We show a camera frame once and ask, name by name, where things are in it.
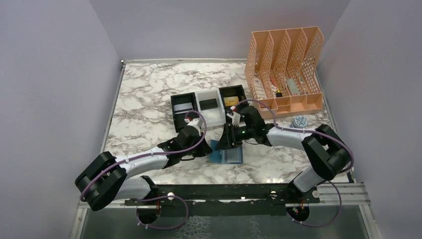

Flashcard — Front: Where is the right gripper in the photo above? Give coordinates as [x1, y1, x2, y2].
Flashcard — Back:
[215, 122, 255, 150]

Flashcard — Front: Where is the blue card holder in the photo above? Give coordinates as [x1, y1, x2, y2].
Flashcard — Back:
[208, 140, 243, 164]

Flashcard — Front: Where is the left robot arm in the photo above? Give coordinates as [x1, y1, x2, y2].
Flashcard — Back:
[75, 125, 212, 211]

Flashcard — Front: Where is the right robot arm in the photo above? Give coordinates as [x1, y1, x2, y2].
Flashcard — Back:
[215, 106, 352, 203]

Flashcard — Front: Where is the black white card tray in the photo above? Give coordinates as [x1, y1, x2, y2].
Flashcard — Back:
[171, 85, 246, 132]

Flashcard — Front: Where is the gold credit card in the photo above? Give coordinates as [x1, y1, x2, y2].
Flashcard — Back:
[223, 96, 239, 107]

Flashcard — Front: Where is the black credit card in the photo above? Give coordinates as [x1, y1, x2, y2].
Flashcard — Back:
[199, 99, 218, 111]

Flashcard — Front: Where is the white magnetic stripe card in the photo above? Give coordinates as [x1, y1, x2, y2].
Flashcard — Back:
[173, 103, 194, 115]

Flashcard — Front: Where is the white labelled box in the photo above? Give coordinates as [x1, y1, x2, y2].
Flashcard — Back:
[253, 74, 267, 100]

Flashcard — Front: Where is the orange file organizer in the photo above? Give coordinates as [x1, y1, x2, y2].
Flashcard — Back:
[244, 26, 324, 119]

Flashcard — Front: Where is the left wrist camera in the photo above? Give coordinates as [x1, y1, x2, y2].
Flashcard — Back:
[184, 118, 203, 131]

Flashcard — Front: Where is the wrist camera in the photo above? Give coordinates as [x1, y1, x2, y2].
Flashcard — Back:
[184, 118, 203, 131]
[226, 111, 241, 126]

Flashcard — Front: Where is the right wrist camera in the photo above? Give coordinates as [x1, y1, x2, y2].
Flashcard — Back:
[226, 111, 241, 126]

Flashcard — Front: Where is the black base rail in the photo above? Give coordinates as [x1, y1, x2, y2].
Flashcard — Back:
[124, 183, 320, 217]

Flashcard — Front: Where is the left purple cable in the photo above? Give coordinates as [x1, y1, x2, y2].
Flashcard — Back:
[80, 110, 209, 231]

